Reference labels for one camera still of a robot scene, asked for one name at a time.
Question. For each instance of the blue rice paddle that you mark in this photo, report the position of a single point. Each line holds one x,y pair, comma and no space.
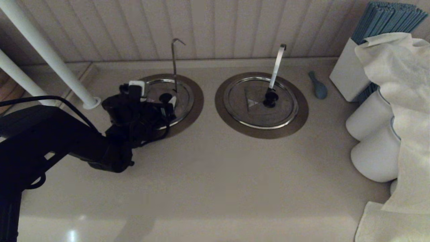
319,90

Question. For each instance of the steel hinged pot lid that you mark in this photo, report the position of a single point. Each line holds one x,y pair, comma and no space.
183,101
278,111

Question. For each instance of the blue ribbed pack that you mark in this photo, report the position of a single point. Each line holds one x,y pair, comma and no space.
367,93

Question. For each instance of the blue straw bundle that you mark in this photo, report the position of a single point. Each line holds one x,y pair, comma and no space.
381,19

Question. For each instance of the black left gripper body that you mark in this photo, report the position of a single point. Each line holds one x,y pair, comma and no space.
134,112

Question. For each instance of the white cloth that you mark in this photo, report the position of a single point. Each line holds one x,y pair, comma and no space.
404,84

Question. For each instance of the white cup stack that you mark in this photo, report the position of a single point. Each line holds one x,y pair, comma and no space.
374,158
365,117
393,187

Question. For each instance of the white support pole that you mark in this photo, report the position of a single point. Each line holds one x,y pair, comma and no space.
42,42
16,75

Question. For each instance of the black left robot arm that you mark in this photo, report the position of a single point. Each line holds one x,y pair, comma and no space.
50,134

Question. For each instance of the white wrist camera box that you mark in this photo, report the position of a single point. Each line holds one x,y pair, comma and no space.
137,88

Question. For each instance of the white square holder box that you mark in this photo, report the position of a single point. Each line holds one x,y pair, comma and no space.
346,73

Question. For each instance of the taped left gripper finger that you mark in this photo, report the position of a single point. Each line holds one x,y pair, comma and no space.
172,102

